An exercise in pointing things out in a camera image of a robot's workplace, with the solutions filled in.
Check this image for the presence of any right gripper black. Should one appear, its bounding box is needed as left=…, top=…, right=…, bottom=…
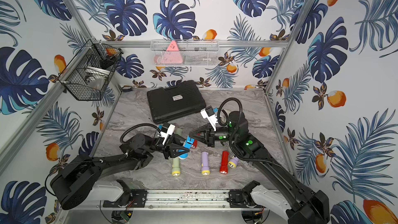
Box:
left=189, top=124, right=238, bottom=150

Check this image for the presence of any green flashlight front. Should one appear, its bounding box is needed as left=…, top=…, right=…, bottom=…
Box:
left=172, top=158, right=181, bottom=176

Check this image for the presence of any green flashlight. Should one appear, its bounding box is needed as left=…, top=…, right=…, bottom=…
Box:
left=176, top=128, right=182, bottom=136
left=172, top=158, right=181, bottom=176

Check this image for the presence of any purple flashlight front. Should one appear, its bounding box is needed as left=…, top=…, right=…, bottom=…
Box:
left=201, top=151, right=210, bottom=175

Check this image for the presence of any purple flashlight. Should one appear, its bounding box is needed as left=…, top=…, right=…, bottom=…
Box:
left=228, top=156, right=240, bottom=169
left=201, top=151, right=210, bottom=175

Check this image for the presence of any red flashlight front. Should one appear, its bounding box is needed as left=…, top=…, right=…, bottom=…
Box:
left=219, top=151, right=229, bottom=174

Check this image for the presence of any red flashlight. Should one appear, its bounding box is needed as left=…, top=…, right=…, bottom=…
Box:
left=219, top=151, right=229, bottom=174
left=191, top=140, right=198, bottom=149

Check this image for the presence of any green flashlight back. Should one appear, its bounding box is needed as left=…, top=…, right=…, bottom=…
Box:
left=176, top=128, right=182, bottom=136

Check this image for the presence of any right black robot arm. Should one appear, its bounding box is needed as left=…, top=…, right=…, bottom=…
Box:
left=189, top=97, right=331, bottom=224

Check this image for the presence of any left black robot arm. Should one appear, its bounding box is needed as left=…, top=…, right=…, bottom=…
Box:
left=50, top=123, right=190, bottom=210

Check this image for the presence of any purple flashlight right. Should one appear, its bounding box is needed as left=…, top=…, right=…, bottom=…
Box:
left=228, top=156, right=240, bottom=169

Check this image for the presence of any black plastic tool case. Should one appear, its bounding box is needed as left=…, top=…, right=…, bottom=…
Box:
left=147, top=80, right=206, bottom=124

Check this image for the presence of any dark tape roll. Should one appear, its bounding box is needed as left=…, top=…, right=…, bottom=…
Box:
left=121, top=86, right=133, bottom=92

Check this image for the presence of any pink triangle item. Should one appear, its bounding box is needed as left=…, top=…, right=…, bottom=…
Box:
left=158, top=40, right=183, bottom=65

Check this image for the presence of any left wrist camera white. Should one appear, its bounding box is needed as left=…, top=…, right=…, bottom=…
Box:
left=158, top=123, right=176, bottom=145

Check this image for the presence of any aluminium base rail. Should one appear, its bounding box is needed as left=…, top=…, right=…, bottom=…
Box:
left=99, top=189, right=321, bottom=212

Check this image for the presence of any clear wall shelf basket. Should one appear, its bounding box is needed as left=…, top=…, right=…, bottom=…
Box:
left=150, top=39, right=220, bottom=67

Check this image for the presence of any black wire basket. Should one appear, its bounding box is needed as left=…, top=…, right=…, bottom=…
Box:
left=57, top=39, right=123, bottom=101

